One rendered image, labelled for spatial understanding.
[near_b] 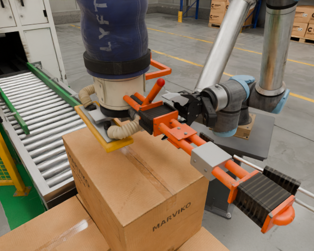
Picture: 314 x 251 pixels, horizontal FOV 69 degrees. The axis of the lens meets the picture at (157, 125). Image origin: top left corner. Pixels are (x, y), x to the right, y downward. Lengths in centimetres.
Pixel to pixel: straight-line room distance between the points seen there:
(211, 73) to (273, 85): 47
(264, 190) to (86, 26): 62
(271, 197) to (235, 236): 148
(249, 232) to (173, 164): 116
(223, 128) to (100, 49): 51
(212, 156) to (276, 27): 75
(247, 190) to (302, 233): 169
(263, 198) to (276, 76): 92
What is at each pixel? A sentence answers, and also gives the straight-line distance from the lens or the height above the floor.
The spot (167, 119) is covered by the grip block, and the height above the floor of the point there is 125.
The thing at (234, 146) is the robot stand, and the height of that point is 75.
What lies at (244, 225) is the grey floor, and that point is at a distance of 201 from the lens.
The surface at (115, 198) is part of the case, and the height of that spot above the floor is 94.
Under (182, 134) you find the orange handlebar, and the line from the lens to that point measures 58.
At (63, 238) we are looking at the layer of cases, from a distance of 129.
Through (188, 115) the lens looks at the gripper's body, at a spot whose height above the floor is 123.
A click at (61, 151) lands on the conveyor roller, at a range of 178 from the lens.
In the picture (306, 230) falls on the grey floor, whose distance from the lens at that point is 218.
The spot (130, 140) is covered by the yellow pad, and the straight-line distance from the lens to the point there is 77.
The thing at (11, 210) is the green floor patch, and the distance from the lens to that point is 229.
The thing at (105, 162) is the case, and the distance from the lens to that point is 98.
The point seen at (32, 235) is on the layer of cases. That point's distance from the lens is 136.
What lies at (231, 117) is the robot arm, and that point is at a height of 116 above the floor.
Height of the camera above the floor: 159
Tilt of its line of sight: 33 degrees down
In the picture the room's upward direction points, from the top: straight up
